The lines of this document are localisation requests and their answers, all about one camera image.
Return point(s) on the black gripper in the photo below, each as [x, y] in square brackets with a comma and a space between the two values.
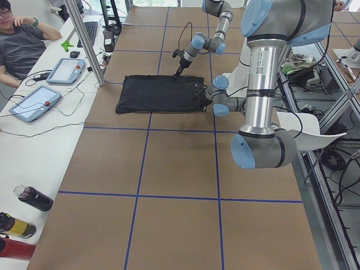
[203, 94]
[183, 64]

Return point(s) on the black graphic t-shirt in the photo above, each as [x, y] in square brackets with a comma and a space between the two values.
[159, 94]

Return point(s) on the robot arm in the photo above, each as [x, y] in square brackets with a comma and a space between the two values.
[269, 27]
[224, 12]

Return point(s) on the black keyboard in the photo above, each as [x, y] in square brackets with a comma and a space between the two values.
[91, 28]

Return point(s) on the black computer mouse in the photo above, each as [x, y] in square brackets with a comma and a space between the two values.
[74, 54]

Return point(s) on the white plastic chair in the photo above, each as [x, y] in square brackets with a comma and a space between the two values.
[306, 131]

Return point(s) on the far blue teach pendant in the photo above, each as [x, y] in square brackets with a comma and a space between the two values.
[67, 71]

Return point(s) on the blue teach pendant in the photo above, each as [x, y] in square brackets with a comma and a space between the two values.
[67, 71]
[35, 104]

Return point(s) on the green plastic object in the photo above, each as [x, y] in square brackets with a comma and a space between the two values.
[66, 45]

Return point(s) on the near blue teach pendant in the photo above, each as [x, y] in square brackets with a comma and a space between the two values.
[35, 104]

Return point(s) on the seated person grey shirt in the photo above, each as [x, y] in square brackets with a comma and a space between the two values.
[22, 44]

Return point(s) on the black water bottle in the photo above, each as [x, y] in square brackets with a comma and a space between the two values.
[33, 197]

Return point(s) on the yellow black bottle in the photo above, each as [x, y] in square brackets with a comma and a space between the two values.
[16, 227]

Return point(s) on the red bottle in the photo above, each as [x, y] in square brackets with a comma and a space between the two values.
[19, 250]

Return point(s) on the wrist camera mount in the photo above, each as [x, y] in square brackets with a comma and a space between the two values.
[178, 53]
[198, 91]

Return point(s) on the white pedestal column base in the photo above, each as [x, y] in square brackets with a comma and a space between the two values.
[238, 78]

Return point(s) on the aluminium frame post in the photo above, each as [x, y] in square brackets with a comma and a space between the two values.
[85, 40]

